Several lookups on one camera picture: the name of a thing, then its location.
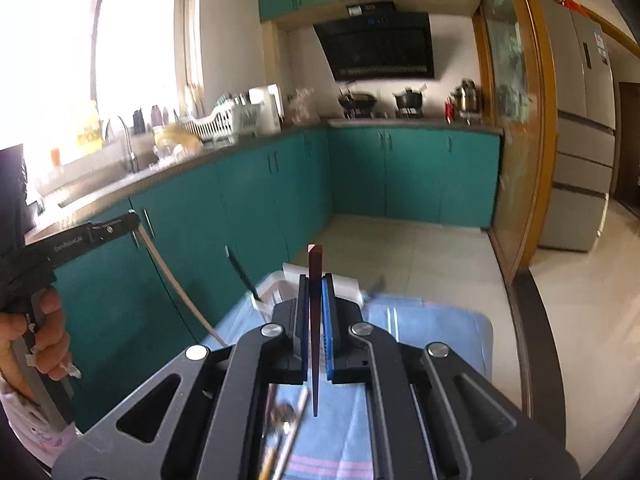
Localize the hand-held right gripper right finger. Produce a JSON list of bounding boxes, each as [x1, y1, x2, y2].
[[322, 274, 581, 480]]

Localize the blue striped tablecloth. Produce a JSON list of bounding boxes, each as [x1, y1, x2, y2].
[[207, 272, 493, 480]]

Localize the black range hood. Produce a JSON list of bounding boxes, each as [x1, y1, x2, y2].
[[312, 2, 435, 82]]

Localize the person's left forearm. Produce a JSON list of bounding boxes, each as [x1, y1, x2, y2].
[[0, 375, 80, 467]]

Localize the white plastic utensil holder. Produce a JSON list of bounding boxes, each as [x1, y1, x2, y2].
[[260, 262, 366, 312]]

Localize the kitchen window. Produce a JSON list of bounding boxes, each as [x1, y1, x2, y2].
[[0, 0, 203, 161]]

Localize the stainless steel pot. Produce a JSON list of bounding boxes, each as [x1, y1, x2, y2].
[[452, 79, 483, 113]]

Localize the metal spoon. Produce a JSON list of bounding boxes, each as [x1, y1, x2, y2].
[[259, 400, 297, 480]]

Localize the clear plastic bag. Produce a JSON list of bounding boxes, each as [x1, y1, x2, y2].
[[285, 89, 321, 126]]

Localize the white chopstick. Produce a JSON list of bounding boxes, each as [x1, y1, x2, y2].
[[272, 387, 310, 480], [134, 224, 228, 347]]

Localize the silver refrigerator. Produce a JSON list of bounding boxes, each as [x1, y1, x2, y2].
[[537, 0, 616, 253]]

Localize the black cooking pot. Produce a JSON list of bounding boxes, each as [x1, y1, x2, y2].
[[393, 85, 426, 111]]

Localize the black wok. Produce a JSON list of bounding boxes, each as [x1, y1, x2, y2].
[[337, 87, 378, 111]]

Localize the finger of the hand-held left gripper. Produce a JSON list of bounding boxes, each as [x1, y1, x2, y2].
[[47, 211, 142, 267]]

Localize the gas stove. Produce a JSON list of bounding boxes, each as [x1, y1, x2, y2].
[[342, 107, 426, 121]]

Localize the person's left hand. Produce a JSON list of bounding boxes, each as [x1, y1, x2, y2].
[[0, 288, 74, 405]]

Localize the yellow bowl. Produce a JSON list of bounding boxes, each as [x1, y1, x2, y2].
[[152, 125, 203, 153]]

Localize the white countertop appliance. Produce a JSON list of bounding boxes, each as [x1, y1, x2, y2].
[[248, 84, 283, 136]]

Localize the white dish rack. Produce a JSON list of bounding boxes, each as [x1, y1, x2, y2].
[[180, 101, 263, 143]]

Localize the wooden framed glass door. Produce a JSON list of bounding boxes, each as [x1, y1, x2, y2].
[[472, 0, 558, 281]]

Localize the yellow label bottle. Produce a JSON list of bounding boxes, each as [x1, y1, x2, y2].
[[77, 100, 103, 156]]

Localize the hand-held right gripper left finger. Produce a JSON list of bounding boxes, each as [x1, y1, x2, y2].
[[52, 274, 311, 480]]

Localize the metal faucet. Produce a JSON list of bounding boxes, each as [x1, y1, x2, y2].
[[117, 115, 141, 173]]

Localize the dark chopstick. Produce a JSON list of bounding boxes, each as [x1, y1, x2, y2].
[[307, 244, 322, 418], [226, 246, 262, 302]]

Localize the teal base cabinets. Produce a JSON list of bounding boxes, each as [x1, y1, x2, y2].
[[25, 125, 502, 431]]

